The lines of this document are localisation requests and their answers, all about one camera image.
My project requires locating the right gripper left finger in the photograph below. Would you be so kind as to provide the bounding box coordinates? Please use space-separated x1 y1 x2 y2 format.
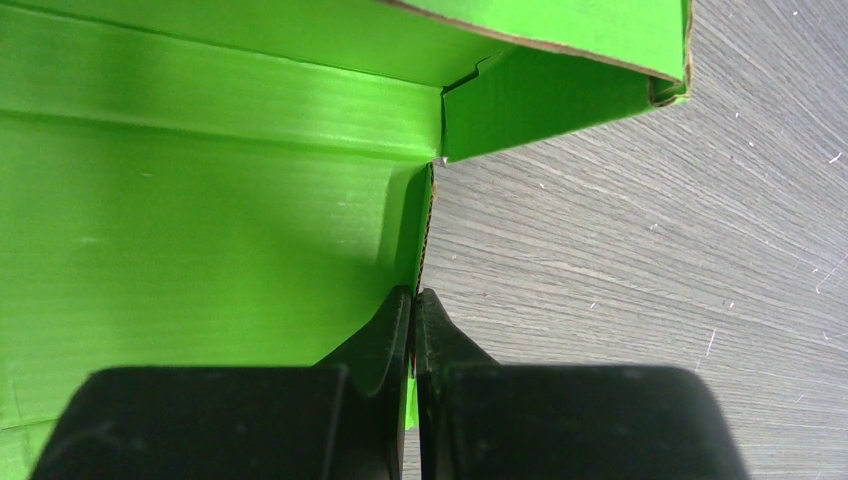
32 286 413 479

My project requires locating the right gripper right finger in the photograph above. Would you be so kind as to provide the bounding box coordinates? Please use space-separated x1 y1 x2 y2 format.
413 289 748 479

